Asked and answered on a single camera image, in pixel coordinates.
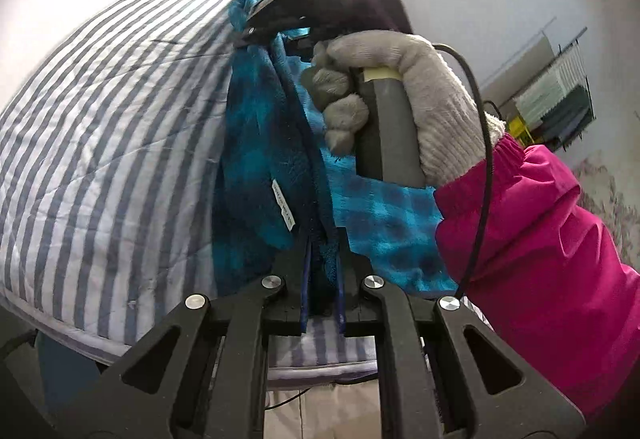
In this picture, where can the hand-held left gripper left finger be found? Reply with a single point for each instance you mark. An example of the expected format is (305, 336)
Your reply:
(306, 289)

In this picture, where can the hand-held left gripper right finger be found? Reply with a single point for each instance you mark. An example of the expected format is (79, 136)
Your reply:
(341, 291)

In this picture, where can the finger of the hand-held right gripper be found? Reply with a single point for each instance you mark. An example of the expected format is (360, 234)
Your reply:
(285, 1)
(260, 35)

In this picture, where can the blue plaid fleece jacket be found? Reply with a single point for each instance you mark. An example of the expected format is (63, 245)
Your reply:
(250, 144)

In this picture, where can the person's right forearm pink sleeve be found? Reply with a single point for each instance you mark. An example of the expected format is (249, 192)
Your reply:
(530, 239)

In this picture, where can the clothes drying rack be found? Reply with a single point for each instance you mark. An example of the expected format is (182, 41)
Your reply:
(560, 94)

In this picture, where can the person's right hand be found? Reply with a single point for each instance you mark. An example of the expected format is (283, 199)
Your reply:
(435, 89)

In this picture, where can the yellow stool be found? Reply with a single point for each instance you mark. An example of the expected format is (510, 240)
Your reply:
(520, 131)

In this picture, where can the grey white striped quilt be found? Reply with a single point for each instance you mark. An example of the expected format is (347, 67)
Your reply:
(125, 119)

